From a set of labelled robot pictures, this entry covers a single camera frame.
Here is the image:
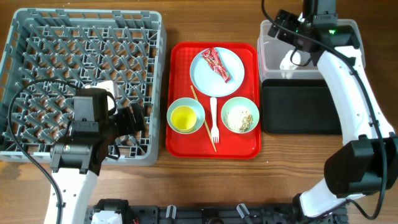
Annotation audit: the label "yellow plastic cup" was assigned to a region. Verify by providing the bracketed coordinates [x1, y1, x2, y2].
[170, 106, 197, 133]

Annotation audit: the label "light blue bowl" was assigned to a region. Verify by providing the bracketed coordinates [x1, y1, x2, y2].
[167, 98, 205, 134]

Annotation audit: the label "red snack wrapper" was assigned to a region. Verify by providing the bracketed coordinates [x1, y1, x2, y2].
[201, 47, 231, 83]

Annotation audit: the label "mint green bowl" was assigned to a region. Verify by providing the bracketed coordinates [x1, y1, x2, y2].
[221, 96, 260, 134]

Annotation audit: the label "rice and nut scraps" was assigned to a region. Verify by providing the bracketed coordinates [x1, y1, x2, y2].
[224, 106, 253, 133]

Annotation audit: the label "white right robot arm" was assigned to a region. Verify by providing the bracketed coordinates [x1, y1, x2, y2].
[269, 1, 397, 223]

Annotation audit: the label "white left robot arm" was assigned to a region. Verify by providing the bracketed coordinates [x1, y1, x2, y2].
[45, 88, 145, 223]

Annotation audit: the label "clear plastic waste bin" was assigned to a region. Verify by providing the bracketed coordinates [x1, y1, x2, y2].
[257, 19, 366, 83]

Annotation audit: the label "grey plastic dishwasher rack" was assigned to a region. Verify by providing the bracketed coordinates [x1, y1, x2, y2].
[1, 8, 167, 166]

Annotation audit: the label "crumpled white tissue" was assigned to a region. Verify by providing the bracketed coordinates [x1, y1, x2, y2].
[280, 50, 302, 79]

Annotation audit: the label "wooden chopstick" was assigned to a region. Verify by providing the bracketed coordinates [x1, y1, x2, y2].
[190, 85, 217, 152]

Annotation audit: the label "black plastic tray bin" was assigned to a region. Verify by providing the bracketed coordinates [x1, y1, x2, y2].
[261, 79, 341, 135]

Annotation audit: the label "light blue round plate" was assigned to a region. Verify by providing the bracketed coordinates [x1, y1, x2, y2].
[190, 47, 245, 98]

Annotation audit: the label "white plastic fork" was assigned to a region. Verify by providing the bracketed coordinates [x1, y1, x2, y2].
[210, 97, 220, 143]

